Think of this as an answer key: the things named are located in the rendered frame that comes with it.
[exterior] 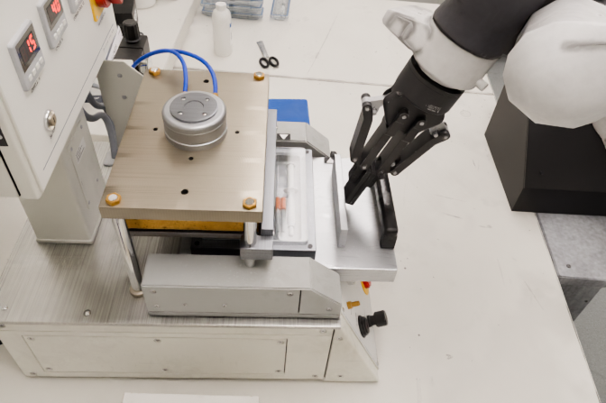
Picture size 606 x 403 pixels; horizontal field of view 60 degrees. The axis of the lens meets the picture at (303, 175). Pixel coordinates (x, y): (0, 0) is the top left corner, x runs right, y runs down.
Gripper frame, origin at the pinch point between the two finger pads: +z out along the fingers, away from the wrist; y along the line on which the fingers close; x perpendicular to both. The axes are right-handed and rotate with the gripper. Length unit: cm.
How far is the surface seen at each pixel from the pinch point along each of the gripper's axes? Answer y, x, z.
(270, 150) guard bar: -13.0, 2.5, 1.5
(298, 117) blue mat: 2, 48, 28
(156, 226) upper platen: -25.1, -10.9, 7.5
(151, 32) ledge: -37, 77, 38
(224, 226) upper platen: -17.4, -10.7, 4.4
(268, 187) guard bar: -13.0, -4.9, 1.4
